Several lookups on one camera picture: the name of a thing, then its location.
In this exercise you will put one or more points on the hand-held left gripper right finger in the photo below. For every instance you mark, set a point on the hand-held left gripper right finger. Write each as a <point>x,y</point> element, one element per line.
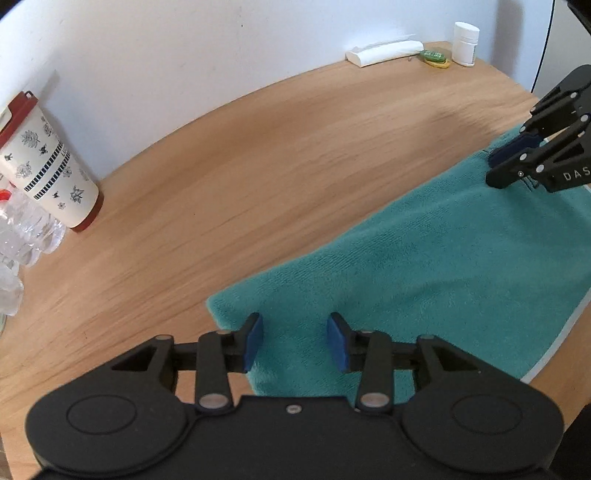
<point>336,342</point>

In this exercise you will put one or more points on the small green packet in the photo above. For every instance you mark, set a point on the small green packet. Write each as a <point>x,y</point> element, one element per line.
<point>435,57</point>

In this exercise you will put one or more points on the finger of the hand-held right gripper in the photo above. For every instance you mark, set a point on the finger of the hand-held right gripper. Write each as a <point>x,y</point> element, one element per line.
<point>512,159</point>
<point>561,99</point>

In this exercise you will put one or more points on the dark object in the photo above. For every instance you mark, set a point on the dark object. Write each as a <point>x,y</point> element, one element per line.
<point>581,11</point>

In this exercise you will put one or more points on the patterned cup with red lid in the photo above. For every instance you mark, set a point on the patterned cup with red lid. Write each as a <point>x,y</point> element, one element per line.
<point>51,170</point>

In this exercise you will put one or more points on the teal towel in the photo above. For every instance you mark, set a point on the teal towel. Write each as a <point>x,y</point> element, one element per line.
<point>415,267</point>

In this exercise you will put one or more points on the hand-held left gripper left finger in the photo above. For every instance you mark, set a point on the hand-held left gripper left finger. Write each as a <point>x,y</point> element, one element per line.
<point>253,339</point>

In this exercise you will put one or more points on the white pill bottle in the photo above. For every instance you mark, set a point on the white pill bottle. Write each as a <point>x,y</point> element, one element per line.
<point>464,44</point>

